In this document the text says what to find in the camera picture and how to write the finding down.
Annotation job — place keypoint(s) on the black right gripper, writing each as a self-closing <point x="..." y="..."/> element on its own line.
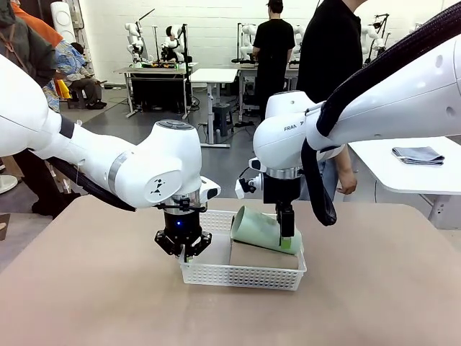
<point x="282" y="189"/>

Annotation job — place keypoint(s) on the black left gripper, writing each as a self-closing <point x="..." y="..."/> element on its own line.
<point x="183" y="225"/>

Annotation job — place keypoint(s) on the pale green cup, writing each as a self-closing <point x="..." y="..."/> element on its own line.
<point x="255" y="227"/>

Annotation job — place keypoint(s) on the brown paper-look cup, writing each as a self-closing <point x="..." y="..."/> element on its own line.
<point x="259" y="260"/>

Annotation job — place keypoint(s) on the white perforated plastic basket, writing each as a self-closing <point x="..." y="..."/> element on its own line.
<point x="237" y="277"/>

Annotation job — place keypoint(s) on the blue-grey cloth towel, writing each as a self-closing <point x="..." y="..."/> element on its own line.
<point x="417" y="155"/>

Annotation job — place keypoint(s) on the person's left forearm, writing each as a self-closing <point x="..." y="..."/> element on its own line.
<point x="344" y="160"/>

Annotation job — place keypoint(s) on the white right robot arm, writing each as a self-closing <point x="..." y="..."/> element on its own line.
<point x="281" y="144"/>

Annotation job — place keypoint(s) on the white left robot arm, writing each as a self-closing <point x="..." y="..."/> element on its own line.
<point x="162" y="151"/>

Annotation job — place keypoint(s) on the person's left hand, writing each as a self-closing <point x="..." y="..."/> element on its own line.
<point x="347" y="182"/>

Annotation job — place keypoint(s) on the black power strip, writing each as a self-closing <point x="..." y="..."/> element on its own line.
<point x="244" y="124"/>

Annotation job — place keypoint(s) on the grey plastic stool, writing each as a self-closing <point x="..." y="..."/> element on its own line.
<point x="220" y="115"/>

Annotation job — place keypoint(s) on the white side table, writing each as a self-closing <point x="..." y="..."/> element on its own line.
<point x="414" y="176"/>

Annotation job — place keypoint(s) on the workbench with black panel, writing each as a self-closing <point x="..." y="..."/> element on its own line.
<point x="158" y="86"/>

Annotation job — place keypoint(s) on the white background workbench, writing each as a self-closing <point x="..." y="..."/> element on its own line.
<point x="248" y="69"/>

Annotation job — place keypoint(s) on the white standing desk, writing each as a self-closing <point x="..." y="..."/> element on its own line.
<point x="212" y="75"/>

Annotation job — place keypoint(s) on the dark low stool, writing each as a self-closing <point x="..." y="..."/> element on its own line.
<point x="76" y="101"/>

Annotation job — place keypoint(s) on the person in black shirt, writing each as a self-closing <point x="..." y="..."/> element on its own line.
<point x="331" y="54"/>

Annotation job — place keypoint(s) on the brown wooden board piece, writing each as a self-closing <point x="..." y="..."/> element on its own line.
<point x="4" y="227"/>

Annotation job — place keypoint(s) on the seated person with bowed head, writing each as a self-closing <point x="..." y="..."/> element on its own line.
<point x="84" y="90"/>

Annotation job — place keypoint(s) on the standing man in black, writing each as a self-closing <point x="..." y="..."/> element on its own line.
<point x="273" y="43"/>

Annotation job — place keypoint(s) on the white background robot arms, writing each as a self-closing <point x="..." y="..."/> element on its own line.
<point x="248" y="43"/>

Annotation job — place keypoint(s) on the yellow object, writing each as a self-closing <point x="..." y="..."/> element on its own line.
<point x="64" y="90"/>

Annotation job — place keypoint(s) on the black and white background robot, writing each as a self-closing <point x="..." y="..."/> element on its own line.
<point x="173" y="45"/>

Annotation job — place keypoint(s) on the white robot with black stand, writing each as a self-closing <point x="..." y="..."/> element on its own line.
<point x="376" y="36"/>

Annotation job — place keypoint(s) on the blue patterned garment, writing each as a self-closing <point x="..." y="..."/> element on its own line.
<point x="68" y="57"/>

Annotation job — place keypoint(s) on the person in dark green jacket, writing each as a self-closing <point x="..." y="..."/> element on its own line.
<point x="25" y="54"/>

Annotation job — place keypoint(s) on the white tower air conditioner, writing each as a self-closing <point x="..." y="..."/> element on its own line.
<point x="63" y="18"/>

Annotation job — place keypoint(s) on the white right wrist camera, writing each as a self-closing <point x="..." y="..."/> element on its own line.
<point x="244" y="187"/>

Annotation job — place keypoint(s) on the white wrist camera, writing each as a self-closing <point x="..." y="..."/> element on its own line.
<point x="210" y="191"/>
<point x="244" y="187"/>

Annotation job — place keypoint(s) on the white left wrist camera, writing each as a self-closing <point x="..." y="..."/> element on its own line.
<point x="210" y="191"/>

